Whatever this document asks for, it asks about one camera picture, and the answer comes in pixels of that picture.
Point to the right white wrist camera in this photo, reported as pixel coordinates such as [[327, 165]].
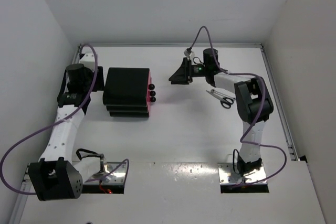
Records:
[[189, 53]]

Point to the pink drawer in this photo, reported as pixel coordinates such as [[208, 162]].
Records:
[[151, 86], [152, 93], [151, 101]]

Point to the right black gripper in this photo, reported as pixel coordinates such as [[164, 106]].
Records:
[[184, 75]]

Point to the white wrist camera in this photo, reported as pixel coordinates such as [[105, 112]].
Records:
[[88, 60], [189, 53]]

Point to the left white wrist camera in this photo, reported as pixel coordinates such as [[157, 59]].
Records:
[[88, 60]]

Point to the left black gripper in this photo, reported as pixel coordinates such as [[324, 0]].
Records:
[[98, 83]]

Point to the black handled scissors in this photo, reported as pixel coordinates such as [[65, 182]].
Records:
[[225, 100]]

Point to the black drawer cabinet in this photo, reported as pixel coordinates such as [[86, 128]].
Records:
[[126, 92]]

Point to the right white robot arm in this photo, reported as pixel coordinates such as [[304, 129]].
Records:
[[253, 101]]

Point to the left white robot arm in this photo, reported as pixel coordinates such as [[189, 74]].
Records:
[[55, 176]]

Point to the metal base plate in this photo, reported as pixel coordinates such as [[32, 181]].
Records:
[[113, 174], [229, 177]]

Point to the silver wrench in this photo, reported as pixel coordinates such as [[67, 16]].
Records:
[[223, 93]]

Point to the pink top drawer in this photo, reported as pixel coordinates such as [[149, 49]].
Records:
[[151, 86]]

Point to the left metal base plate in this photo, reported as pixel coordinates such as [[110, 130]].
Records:
[[113, 174]]

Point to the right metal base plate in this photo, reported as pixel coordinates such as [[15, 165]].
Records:
[[229, 177]]

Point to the pink bottom drawer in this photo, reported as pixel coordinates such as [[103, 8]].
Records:
[[151, 101]]

